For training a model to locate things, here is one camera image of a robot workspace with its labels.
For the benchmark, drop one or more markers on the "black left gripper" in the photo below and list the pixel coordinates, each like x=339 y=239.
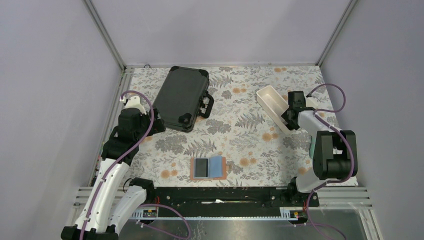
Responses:
x=157 y=125

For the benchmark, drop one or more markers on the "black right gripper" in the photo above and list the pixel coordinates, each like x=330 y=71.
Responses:
x=285 y=116

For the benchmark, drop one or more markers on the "white rectangular plastic tray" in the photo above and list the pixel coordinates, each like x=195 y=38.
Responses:
x=274 y=105

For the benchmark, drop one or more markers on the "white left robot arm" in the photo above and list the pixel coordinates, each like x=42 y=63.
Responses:
x=100 y=219

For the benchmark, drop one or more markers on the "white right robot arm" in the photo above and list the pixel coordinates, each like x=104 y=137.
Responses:
x=333 y=151

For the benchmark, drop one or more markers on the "black hard carrying case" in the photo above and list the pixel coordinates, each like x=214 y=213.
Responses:
x=183 y=97

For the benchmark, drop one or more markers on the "floral patterned table mat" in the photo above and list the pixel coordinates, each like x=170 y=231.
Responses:
x=257 y=152

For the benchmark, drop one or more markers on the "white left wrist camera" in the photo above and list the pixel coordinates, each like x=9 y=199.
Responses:
x=133 y=102

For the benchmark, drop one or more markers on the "aluminium frame rail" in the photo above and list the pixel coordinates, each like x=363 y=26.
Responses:
x=120 y=81

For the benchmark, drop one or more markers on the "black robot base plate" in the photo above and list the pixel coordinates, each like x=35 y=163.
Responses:
x=219 y=202

